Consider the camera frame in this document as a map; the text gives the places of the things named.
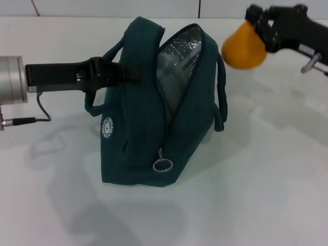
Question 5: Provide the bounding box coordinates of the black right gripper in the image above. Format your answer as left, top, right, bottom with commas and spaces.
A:
244, 3, 328, 67

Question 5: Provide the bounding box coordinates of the orange pear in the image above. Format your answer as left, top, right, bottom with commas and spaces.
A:
221, 21, 268, 71

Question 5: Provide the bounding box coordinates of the dark teal insulated bag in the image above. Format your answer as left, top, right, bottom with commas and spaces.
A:
84, 15, 229, 188

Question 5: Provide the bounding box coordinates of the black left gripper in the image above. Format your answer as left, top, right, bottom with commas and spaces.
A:
25, 56, 142, 95

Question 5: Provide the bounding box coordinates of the metal zipper pull ring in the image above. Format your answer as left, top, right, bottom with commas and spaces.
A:
152, 148, 174, 173

